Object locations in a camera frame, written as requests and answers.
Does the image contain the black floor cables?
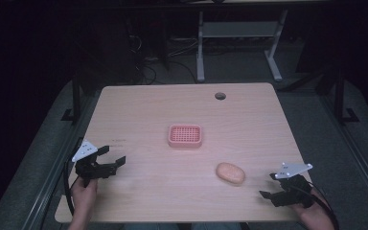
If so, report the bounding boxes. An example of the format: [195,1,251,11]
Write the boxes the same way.
[126,33,199,85]

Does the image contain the person's left hand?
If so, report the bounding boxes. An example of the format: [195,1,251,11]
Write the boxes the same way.
[69,177,99,222]

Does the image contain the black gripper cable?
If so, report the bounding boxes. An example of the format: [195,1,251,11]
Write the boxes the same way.
[62,137,84,217]
[306,180,340,230]

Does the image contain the black metal stand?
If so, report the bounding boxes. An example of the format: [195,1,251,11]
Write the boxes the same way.
[60,71,84,125]
[332,68,360,127]

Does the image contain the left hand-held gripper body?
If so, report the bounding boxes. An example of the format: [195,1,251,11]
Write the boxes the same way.
[71,139,119,188]

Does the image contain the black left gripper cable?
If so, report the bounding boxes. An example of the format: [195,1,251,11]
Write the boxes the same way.
[62,137,84,217]

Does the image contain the person's right hand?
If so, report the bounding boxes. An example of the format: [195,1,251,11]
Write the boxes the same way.
[289,188,335,230]

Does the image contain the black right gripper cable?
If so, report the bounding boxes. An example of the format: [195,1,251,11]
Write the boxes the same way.
[306,180,340,230]

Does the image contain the pink soap dish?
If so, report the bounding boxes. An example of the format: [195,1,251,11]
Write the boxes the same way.
[167,124,203,150]

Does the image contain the grey metal rail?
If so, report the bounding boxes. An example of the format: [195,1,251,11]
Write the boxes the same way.
[318,94,368,221]
[20,94,94,230]

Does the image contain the white metal table frame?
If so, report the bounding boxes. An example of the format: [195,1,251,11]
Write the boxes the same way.
[195,9,289,83]

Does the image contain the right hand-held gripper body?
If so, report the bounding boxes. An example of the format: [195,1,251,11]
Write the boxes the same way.
[269,162,316,209]

